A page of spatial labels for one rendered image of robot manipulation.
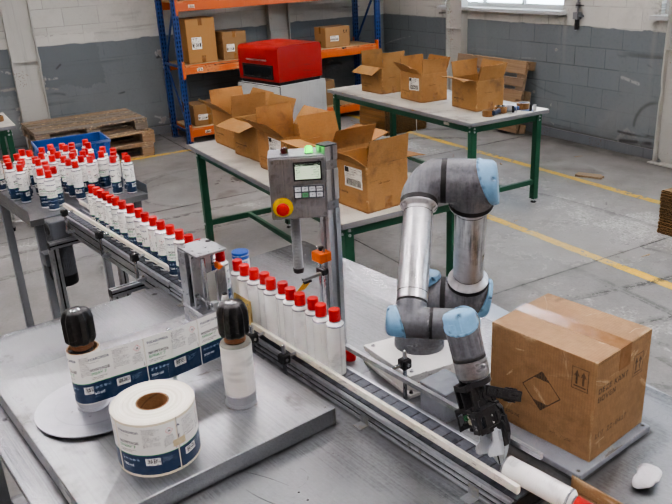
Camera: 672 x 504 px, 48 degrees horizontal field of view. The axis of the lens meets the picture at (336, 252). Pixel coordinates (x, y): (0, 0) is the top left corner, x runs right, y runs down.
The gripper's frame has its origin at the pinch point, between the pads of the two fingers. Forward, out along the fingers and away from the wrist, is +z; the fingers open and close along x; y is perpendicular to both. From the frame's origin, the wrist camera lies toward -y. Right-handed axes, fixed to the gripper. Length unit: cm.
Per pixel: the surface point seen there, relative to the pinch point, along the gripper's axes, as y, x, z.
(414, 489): 14.6, -15.7, 4.1
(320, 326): 3, -56, -31
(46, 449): 77, -78, -24
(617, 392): -31.0, 10.8, -4.4
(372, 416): 6.0, -37.6, -7.9
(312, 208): -8, -61, -64
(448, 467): 5.5, -12.8, 2.2
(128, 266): 6, -186, -58
